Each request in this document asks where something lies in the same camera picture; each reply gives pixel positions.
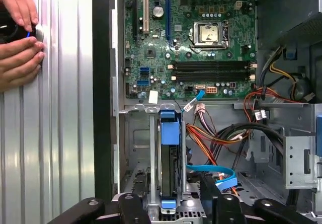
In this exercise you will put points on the metal disk bay cage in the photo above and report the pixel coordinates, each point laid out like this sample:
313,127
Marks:
141,133

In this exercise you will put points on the silver CPU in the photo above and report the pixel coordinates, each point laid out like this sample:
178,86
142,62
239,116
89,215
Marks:
207,34

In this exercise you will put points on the hard disk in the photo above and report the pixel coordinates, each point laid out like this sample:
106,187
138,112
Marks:
171,133

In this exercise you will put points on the person's right hand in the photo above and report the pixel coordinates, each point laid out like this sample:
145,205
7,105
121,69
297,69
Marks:
17,65

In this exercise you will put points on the grey power supply box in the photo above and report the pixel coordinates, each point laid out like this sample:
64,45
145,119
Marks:
289,2

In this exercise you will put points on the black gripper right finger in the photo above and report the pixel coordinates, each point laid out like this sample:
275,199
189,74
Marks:
229,209

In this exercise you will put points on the blue expansion slot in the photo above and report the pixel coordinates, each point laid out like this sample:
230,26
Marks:
168,15

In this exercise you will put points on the CPU socket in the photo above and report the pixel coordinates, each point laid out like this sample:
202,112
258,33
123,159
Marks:
193,46

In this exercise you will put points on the white paper label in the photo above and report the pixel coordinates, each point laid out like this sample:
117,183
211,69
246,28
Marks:
153,96

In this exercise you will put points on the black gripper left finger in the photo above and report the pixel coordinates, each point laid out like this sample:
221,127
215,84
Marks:
130,209

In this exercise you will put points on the person's left hand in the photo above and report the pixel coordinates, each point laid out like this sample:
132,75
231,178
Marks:
17,2

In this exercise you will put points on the blue plastic drive latch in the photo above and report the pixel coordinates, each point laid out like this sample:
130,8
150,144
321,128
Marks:
319,133

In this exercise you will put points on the white expansion slot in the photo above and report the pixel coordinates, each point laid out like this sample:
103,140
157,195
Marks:
145,7

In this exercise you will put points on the green motherboard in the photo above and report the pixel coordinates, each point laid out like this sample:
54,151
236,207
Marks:
181,53

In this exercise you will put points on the black PC case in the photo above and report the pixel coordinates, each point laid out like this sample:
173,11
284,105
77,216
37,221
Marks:
101,83

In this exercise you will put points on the metal optical drive cage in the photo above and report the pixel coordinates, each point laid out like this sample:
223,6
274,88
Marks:
296,153

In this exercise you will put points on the silver coin battery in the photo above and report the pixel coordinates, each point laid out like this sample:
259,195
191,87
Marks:
158,11

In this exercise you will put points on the black RAM slot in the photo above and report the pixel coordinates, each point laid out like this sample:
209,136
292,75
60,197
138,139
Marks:
213,79
213,68
213,74
213,63

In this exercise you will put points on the black expansion slot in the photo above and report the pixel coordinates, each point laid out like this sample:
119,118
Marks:
135,12

